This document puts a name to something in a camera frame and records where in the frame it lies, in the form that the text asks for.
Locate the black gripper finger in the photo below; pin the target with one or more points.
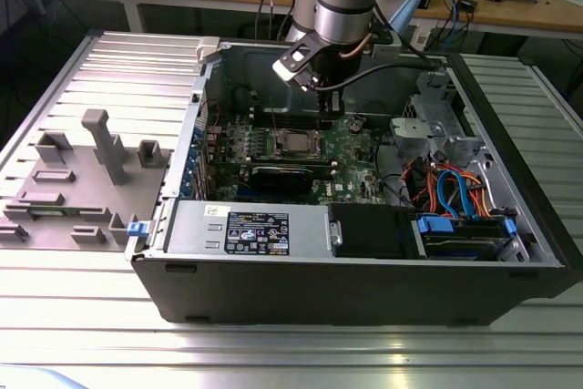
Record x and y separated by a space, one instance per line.
325 120

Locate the metal locking lever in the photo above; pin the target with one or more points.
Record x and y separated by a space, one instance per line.
274 119

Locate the RAM slot with white clips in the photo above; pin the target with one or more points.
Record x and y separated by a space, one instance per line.
305 113
305 120

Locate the CPU socket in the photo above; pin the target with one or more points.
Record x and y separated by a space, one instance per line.
272 152

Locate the black drive bay cover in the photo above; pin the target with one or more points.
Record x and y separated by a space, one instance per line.
369 229

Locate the silver coin battery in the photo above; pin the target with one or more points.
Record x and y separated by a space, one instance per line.
356 125

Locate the green motherboard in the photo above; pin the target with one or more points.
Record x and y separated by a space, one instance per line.
355 166

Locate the graphics card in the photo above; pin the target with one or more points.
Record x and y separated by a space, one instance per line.
282 179

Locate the silver drive cage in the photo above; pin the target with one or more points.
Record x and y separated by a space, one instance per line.
410 129

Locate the grey case latch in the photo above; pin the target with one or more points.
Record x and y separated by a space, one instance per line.
207 49

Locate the hard disk in blue carrier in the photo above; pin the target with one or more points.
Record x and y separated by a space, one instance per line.
437 225

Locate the black open PC case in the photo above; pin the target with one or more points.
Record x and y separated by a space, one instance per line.
319 289

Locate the grey power supply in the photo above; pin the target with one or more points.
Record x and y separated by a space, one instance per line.
196 229

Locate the blue plastic latch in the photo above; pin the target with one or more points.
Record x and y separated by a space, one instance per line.
138 230

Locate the grey parts rack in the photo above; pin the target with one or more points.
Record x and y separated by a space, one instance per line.
68 207

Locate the green RAM stick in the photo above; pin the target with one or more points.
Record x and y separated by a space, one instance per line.
54 212

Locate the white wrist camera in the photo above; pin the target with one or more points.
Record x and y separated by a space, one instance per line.
287 68

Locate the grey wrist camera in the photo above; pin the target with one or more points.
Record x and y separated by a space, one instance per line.
385 49

